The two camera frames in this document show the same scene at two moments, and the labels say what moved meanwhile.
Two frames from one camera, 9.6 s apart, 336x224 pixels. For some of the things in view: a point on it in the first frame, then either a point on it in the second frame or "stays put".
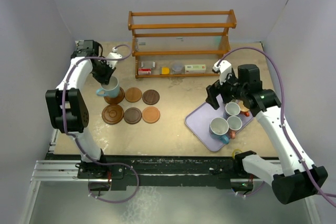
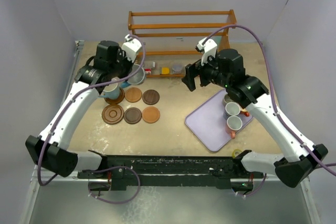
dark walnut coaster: x=150 y=97 stays put
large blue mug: x=112 y=89 stays put
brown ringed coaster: x=115 y=100 stays put
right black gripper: x=216 y=88 -> x=194 y=70
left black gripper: x=105 y=80 -> x=122 y=55
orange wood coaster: x=150 y=115 stays put
